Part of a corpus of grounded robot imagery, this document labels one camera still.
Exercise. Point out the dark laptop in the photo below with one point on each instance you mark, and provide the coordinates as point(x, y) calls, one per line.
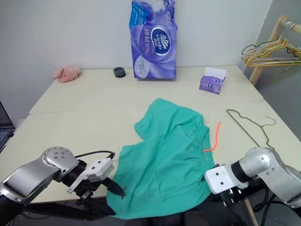
point(4, 136)

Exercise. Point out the bunch of clothes hangers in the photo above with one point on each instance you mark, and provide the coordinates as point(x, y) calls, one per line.
point(258, 61)

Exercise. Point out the green shorts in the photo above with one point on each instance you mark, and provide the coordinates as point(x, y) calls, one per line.
point(164, 153)

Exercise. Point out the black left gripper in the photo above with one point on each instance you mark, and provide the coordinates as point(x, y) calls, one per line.
point(90, 186)

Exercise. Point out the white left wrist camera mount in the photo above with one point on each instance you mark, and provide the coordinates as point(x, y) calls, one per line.
point(98, 168)

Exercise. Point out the small purple tissue box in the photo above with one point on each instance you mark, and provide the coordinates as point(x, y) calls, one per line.
point(210, 84)

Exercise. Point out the wooden clothes rack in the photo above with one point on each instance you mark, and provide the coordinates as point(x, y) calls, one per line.
point(256, 70)

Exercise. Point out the wooden rack foot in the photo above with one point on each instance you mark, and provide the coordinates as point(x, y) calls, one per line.
point(249, 212)

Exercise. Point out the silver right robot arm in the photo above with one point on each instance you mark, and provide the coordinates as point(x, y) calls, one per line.
point(270, 164)

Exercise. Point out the dark rounded shape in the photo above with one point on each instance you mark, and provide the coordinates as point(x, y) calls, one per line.
point(196, 219)

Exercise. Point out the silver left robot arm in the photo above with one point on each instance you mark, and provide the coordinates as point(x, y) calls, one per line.
point(30, 174)

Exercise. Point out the pink cloth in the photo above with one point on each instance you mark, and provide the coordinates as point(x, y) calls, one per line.
point(67, 74)

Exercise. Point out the black round cap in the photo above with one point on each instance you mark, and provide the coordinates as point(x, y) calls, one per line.
point(119, 73)

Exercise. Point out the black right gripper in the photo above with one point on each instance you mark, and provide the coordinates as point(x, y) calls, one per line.
point(231, 195)

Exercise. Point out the purple Vinda tissue pack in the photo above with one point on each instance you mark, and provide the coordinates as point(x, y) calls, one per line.
point(155, 42)

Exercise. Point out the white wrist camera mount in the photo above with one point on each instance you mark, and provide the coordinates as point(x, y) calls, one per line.
point(218, 179)
point(98, 168)

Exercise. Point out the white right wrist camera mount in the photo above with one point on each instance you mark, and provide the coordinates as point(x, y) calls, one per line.
point(218, 179)

